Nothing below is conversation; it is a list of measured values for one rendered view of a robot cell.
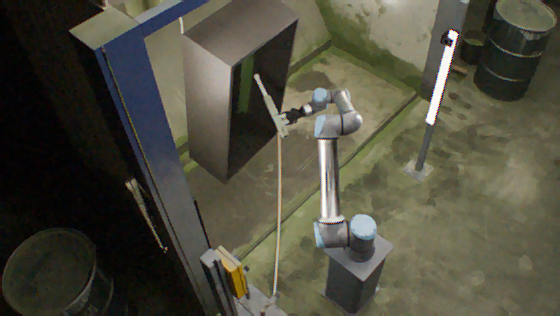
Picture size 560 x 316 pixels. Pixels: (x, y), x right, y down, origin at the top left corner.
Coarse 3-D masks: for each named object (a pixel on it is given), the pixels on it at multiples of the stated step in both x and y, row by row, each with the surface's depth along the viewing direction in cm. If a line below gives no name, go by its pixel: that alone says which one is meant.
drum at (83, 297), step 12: (60, 228) 262; (72, 228) 263; (96, 252) 257; (96, 264) 249; (96, 276) 247; (108, 276) 267; (84, 288) 237; (96, 288) 247; (108, 288) 263; (120, 288) 289; (84, 300) 238; (96, 300) 249; (108, 300) 262; (120, 300) 281; (132, 300) 322; (60, 312) 228; (72, 312) 235; (84, 312) 243; (96, 312) 253; (108, 312) 264; (120, 312) 280; (132, 312) 302
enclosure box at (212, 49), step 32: (256, 0) 262; (192, 32) 242; (224, 32) 245; (256, 32) 248; (288, 32) 278; (192, 64) 253; (224, 64) 233; (256, 64) 319; (288, 64) 297; (192, 96) 277; (224, 96) 254; (256, 96) 344; (192, 128) 305; (224, 128) 277; (256, 128) 362; (224, 160) 305
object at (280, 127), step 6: (258, 78) 315; (264, 90) 313; (264, 96) 312; (270, 102) 309; (270, 108) 308; (270, 114) 311; (276, 114) 307; (276, 120) 305; (276, 126) 307; (282, 126) 303; (282, 132) 303
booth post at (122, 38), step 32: (96, 32) 144; (128, 32) 144; (96, 64) 144; (128, 64) 151; (96, 96) 167; (128, 96) 158; (160, 96) 170; (128, 128) 166; (160, 128) 179; (128, 160) 190; (160, 160) 189; (160, 192) 200; (160, 224) 222; (192, 224) 232; (192, 256) 249; (192, 288) 272
